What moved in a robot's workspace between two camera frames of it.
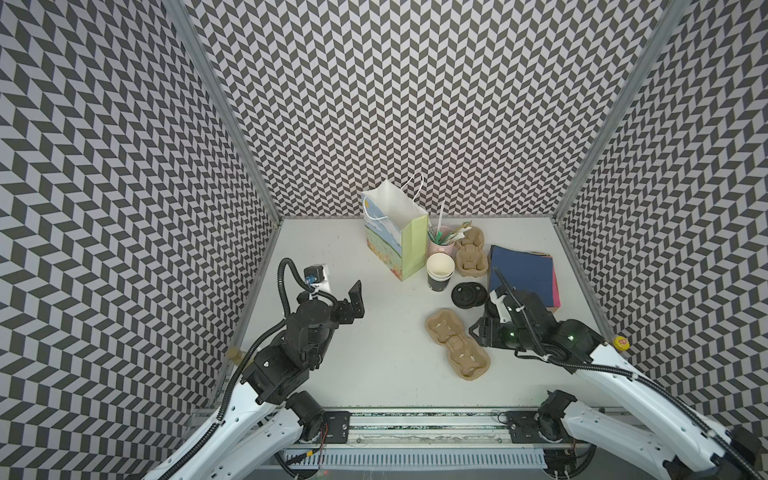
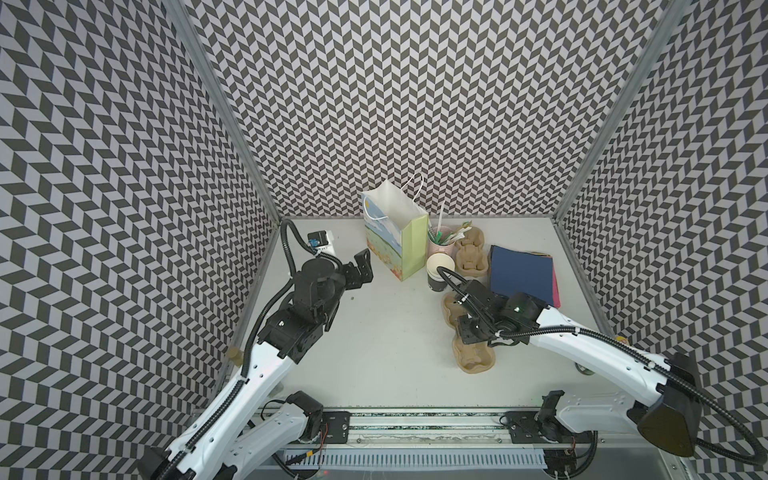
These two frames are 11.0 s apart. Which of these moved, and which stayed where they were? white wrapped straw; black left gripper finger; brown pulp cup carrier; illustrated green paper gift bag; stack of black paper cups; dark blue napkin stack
Moved: black left gripper finger; brown pulp cup carrier
Stayed: dark blue napkin stack; illustrated green paper gift bag; stack of black paper cups; white wrapped straw
